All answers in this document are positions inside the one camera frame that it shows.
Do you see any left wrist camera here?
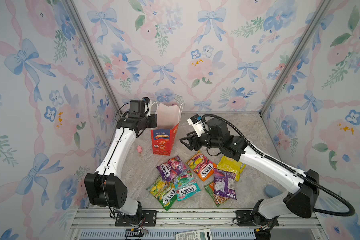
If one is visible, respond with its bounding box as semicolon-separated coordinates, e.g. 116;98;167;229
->
142;97;153;117

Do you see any purple Fox's candy bag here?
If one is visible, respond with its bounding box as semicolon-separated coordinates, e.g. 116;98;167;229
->
157;156;187;182

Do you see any blue grey cloth roll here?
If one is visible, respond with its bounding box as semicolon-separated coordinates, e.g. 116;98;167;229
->
264;185;283;198

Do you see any yellow snack packet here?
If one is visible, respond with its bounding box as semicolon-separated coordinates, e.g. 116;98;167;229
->
217;156;246;182

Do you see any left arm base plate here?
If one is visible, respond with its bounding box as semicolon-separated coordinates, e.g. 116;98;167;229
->
115;210;158;227

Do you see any green noodle snack packet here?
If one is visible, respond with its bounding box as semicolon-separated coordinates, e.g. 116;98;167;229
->
205;182;230;207

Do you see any white calculator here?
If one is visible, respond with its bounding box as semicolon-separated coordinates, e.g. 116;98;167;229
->
175;229;213;240

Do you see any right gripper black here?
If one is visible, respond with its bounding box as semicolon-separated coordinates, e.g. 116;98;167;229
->
179;130;223;153

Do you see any red paper gift bag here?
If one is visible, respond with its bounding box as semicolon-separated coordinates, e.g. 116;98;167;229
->
151;103;184;156

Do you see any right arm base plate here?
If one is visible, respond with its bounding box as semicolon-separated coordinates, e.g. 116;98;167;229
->
235;209;279;227

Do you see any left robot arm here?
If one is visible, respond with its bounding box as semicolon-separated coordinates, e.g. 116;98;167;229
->
84;98;157;221

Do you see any green Fox's candy bag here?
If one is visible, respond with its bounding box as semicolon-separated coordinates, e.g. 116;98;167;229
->
147;176;177;211

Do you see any orange Fox's candy bag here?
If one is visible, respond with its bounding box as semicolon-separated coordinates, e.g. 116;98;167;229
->
187;151;217;182

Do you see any teal Fox's candy bag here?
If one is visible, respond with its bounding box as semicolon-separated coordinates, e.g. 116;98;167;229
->
173;170;201;201

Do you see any purple white snack packet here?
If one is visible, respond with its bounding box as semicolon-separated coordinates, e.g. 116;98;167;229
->
214;169;237;200

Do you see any black corrugated cable conduit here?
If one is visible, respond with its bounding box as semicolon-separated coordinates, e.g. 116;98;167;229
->
200;113;356;217

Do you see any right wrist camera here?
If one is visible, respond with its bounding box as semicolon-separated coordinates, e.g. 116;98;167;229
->
187;114;209;137

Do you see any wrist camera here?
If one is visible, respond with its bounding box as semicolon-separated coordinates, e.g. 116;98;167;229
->
187;114;209;137
142;97;153;117

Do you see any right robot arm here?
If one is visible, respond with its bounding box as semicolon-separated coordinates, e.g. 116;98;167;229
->
180;115;319;226

